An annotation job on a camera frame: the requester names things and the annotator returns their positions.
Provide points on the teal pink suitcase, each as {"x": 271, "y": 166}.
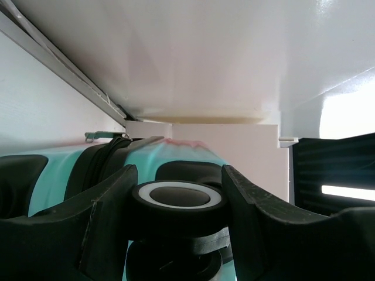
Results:
{"x": 177, "y": 212}

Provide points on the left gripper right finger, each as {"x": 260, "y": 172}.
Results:
{"x": 272, "y": 239}

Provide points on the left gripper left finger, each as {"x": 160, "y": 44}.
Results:
{"x": 82, "y": 238}

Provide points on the black slatted panel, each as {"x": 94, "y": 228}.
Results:
{"x": 347, "y": 162}

